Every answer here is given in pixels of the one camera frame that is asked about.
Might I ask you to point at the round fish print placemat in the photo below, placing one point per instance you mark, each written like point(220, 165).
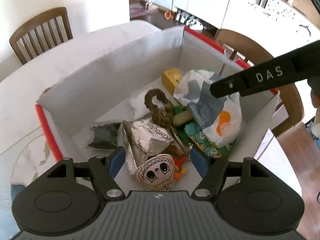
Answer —
point(32, 155)

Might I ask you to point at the wooden dining chair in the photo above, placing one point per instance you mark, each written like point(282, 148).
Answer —
point(37, 17)
point(240, 40)

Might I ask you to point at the silver snack wrapper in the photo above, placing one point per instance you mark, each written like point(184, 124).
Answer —
point(142, 140)

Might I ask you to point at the row of shoes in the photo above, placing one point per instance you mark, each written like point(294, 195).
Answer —
point(190, 21)

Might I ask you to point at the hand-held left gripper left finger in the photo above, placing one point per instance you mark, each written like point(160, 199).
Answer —
point(117, 161)

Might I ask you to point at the black foil packet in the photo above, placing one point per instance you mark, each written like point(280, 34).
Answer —
point(103, 136)

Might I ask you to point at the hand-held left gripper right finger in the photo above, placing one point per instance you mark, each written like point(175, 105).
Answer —
point(200, 162)

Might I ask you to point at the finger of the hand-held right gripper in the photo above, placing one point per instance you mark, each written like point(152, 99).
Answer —
point(227, 86)

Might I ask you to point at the red orange toy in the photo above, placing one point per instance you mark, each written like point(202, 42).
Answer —
point(180, 166)

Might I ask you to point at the patterned door rug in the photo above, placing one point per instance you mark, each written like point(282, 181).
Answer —
point(140, 10)

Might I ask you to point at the white plastic bag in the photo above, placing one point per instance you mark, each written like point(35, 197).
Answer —
point(225, 120)

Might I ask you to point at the red cardboard box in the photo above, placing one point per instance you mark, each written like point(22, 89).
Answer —
point(120, 62)

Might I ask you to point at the small yellow box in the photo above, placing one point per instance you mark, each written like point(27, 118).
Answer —
point(170, 78)

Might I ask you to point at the plush face doll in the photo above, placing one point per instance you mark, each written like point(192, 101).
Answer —
point(155, 173)

